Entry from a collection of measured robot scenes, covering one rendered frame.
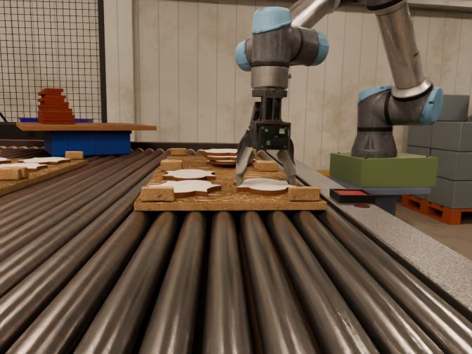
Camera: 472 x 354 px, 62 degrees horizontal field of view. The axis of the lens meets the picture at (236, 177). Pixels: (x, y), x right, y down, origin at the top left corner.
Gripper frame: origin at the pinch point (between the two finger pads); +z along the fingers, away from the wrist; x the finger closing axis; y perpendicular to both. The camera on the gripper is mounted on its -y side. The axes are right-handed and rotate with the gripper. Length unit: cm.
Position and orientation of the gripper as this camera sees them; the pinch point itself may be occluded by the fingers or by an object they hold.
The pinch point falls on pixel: (264, 185)
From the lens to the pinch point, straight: 85.5
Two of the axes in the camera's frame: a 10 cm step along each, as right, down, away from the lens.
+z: -0.2, 9.9, 1.7
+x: 10.0, 0.0, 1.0
